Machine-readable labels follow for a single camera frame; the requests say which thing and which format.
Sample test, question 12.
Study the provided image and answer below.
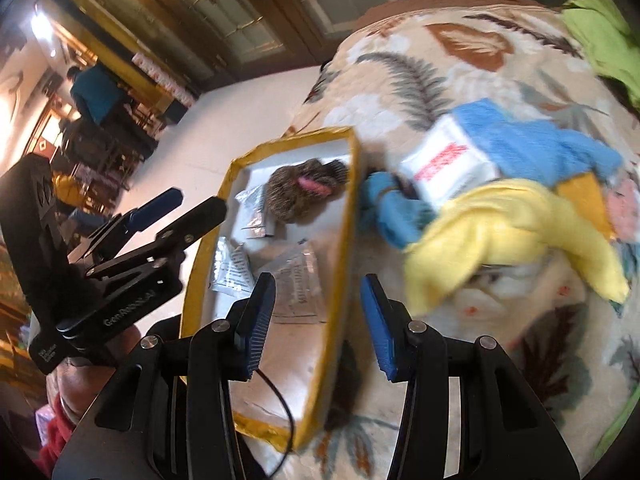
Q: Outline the blue towel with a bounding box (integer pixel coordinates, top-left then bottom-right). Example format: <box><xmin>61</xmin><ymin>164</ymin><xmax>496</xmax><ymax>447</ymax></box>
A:
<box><xmin>360</xmin><ymin>99</ymin><xmax>624</xmax><ymax>252</ymax></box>

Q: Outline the yellow cardboard box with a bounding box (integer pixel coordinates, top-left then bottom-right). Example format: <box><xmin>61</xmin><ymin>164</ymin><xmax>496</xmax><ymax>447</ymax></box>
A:
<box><xmin>179</xmin><ymin>127</ymin><xmax>362</xmax><ymax>451</ymax></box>

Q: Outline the yellow cloth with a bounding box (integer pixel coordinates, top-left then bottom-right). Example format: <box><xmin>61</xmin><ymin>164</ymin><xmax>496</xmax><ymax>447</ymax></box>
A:
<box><xmin>403</xmin><ymin>179</ymin><xmax>631</xmax><ymax>317</ymax></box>

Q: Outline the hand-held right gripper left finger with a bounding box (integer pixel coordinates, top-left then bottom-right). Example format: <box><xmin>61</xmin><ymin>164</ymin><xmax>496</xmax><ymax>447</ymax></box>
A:
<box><xmin>52</xmin><ymin>272</ymin><xmax>278</xmax><ymax>480</ymax></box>

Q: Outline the dark wooden chair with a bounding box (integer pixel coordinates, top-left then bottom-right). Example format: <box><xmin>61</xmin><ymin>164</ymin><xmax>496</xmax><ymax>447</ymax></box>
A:
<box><xmin>59</xmin><ymin>119</ymin><xmax>152</xmax><ymax>167</ymax></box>

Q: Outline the green cloth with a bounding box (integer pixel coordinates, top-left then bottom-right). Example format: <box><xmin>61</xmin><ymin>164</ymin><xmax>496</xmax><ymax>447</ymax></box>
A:
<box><xmin>560</xmin><ymin>0</ymin><xmax>640</xmax><ymax>107</ymax></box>

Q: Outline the person's left hand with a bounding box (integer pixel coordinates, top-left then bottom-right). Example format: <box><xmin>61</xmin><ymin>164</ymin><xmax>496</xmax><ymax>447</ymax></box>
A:
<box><xmin>47</xmin><ymin>326</ymin><xmax>151</xmax><ymax>426</ymax></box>

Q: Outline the green bed sheet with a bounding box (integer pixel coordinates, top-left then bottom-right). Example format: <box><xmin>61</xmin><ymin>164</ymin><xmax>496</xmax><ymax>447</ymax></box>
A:
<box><xmin>594</xmin><ymin>390</ymin><xmax>640</xmax><ymax>467</ymax></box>

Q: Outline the brown knitted hat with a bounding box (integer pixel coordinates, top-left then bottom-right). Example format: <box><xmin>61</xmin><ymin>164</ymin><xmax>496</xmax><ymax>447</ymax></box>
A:
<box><xmin>264</xmin><ymin>158</ymin><xmax>351</xmax><ymax>223</ymax></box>

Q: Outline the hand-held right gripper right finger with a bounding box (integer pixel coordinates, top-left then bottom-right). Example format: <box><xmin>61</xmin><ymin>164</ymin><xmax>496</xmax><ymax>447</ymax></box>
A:
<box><xmin>360</xmin><ymin>274</ymin><xmax>581</xmax><ymax>480</ymax></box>

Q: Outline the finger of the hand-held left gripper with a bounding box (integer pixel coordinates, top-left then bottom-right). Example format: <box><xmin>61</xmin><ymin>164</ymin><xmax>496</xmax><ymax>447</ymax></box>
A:
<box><xmin>85</xmin><ymin>197</ymin><xmax>229</xmax><ymax>280</ymax></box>
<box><xmin>82</xmin><ymin>187</ymin><xmax>184</xmax><ymax>259</ymax></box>

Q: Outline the white packet red print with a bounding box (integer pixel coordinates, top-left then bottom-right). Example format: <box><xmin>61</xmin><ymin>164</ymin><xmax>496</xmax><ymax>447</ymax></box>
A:
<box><xmin>400</xmin><ymin>114</ymin><xmax>502</xmax><ymax>209</ymax></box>

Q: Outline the black cable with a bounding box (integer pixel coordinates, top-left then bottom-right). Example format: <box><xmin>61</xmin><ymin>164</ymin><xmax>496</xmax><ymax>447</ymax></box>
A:
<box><xmin>254</xmin><ymin>369</ymin><xmax>297</xmax><ymax>480</ymax></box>

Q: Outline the leaf print blanket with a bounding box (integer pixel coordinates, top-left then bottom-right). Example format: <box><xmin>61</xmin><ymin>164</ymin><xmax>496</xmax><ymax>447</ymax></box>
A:
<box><xmin>250</xmin><ymin>0</ymin><xmax>640</xmax><ymax>480</ymax></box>

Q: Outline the stack of red white cartons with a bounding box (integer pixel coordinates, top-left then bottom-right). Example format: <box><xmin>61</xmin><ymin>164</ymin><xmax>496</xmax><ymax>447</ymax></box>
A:
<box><xmin>131</xmin><ymin>51</ymin><xmax>197</xmax><ymax>107</ymax></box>

